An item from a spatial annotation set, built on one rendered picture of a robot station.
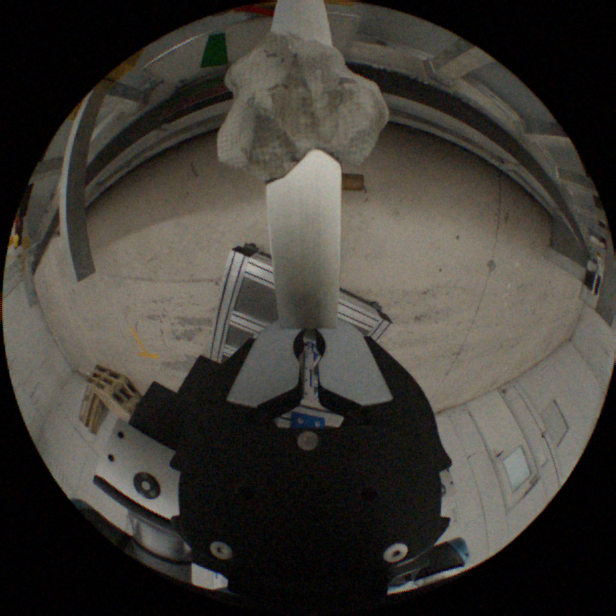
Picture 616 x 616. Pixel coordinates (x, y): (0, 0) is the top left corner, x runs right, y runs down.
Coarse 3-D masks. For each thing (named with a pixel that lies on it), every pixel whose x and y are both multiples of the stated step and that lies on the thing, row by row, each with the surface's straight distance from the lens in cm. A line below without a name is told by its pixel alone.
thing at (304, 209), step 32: (288, 0) 20; (320, 0) 20; (320, 32) 13; (320, 160) 8; (288, 192) 8; (320, 192) 8; (288, 224) 8; (320, 224) 8; (288, 256) 8; (320, 256) 8; (288, 288) 8; (320, 288) 8; (288, 320) 9; (320, 320) 9
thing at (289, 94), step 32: (288, 32) 12; (256, 64) 10; (288, 64) 9; (320, 64) 9; (256, 96) 7; (288, 96) 8; (320, 96) 8; (352, 96) 8; (224, 128) 9; (256, 128) 7; (288, 128) 7; (320, 128) 8; (352, 128) 7; (224, 160) 8; (256, 160) 8; (288, 160) 8; (352, 160) 8
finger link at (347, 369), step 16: (320, 336) 9; (336, 336) 9; (352, 336) 9; (320, 352) 10; (336, 352) 8; (352, 352) 8; (368, 352) 9; (320, 368) 8; (336, 368) 8; (352, 368) 8; (368, 368) 8; (320, 384) 7; (336, 384) 7; (352, 384) 7; (368, 384) 7; (384, 384) 8; (320, 400) 8; (336, 400) 7; (352, 400) 7; (368, 400) 7; (384, 400) 7
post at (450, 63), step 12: (456, 48) 37; (468, 48) 35; (432, 60) 41; (444, 60) 38; (456, 60) 37; (468, 60) 37; (480, 60) 37; (492, 60) 36; (444, 72) 39; (456, 72) 39; (468, 72) 39
